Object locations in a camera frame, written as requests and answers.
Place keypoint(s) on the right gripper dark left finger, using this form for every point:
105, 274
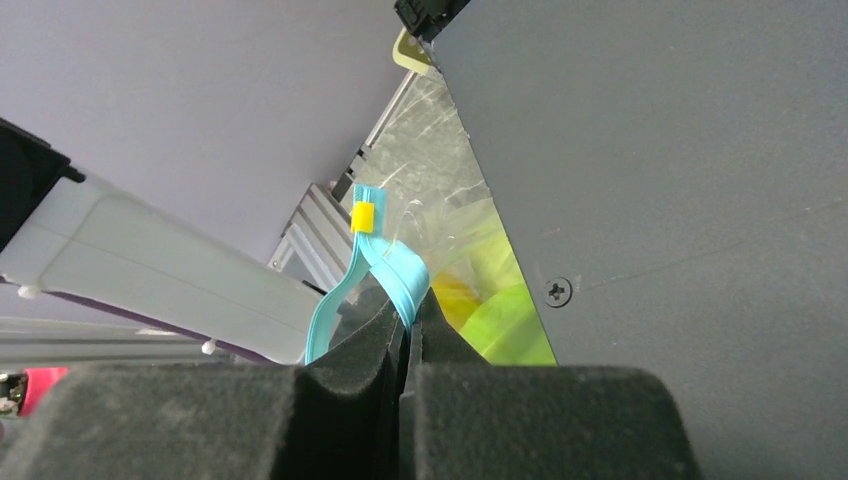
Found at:
332, 419

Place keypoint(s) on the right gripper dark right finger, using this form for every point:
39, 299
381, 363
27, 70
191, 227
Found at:
461, 417

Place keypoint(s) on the green cabbage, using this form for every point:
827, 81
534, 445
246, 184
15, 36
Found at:
505, 329

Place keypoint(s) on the clear zip bag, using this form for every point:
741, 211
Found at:
403, 252

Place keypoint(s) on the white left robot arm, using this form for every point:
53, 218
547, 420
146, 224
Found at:
68, 233

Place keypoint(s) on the pale green plastic basket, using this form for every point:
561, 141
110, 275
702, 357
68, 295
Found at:
409, 54

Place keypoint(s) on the aluminium frame rail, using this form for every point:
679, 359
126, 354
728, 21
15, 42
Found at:
314, 248

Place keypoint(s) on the grey network switch box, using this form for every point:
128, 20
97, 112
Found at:
672, 176

